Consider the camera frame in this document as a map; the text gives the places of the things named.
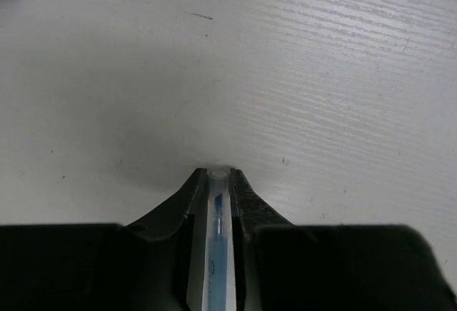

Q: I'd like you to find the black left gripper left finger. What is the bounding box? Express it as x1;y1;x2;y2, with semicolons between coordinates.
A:
1;168;207;310

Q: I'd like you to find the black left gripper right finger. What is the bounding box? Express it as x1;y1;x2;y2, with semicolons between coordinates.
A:
230;169;456;310

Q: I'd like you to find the light blue pen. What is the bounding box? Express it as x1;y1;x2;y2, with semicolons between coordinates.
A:
203;168;236;310

